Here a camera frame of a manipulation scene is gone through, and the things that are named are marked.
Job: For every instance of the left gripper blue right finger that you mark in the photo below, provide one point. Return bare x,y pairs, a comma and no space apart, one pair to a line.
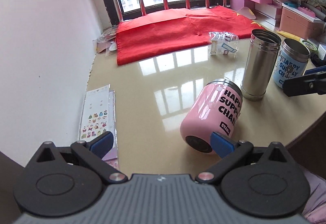
233,155

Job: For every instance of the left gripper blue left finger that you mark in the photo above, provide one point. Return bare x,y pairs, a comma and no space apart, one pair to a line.
90,154

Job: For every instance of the pink cup with black text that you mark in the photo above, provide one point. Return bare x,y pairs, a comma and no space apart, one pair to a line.
216,109

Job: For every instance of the blue cartoon cup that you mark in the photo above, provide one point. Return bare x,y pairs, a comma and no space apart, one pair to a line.
291,61

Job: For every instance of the tall stainless steel cup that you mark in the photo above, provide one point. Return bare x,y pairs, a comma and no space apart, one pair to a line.
262,55

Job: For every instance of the purple sticker pack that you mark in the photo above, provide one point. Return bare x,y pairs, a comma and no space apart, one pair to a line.
113,153

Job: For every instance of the pink sticker pack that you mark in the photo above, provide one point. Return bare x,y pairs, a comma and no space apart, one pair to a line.
113,163

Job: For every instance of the white sticker sheet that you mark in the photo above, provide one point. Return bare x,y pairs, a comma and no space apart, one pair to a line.
94,121

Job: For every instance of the salmon pink storage box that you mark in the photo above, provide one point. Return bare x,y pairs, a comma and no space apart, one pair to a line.
296,24

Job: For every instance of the yellow tube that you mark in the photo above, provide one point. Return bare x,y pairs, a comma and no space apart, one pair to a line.
289,35

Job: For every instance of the pink desk organizer shelf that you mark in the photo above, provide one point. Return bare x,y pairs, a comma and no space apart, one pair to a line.
267,7

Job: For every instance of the pink fan shaped card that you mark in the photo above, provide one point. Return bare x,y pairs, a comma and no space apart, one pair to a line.
247,12

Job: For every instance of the clear plastic toy packet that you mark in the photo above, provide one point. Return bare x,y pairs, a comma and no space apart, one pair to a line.
224,43

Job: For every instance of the plastic packets in corner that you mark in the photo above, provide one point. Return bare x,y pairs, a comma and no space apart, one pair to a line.
106,42

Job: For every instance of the red flag cloth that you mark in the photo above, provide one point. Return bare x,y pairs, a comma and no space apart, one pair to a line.
177,29

